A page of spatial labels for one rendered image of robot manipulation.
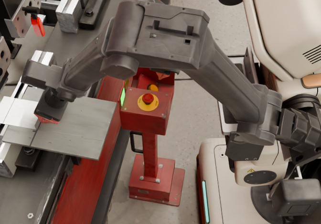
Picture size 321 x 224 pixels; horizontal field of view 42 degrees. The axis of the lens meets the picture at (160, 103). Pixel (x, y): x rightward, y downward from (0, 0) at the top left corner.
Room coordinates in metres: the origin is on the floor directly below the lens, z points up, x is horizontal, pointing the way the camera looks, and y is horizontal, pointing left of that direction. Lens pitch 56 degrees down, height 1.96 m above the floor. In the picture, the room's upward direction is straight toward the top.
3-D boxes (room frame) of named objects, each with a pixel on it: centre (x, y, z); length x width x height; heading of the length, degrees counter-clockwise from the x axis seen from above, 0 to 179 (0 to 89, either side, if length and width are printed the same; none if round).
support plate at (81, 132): (0.60, 0.27, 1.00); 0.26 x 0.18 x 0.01; 78
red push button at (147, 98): (0.81, 0.04, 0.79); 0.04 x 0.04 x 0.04
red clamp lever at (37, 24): (0.77, 0.32, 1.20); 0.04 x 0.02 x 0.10; 78
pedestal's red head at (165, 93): (0.86, 0.04, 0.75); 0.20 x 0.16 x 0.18; 170
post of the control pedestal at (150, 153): (0.86, 0.04, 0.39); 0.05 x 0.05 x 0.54; 80
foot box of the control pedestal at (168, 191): (0.86, 0.01, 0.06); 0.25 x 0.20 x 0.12; 80
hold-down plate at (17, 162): (0.66, 0.35, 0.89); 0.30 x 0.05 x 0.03; 168
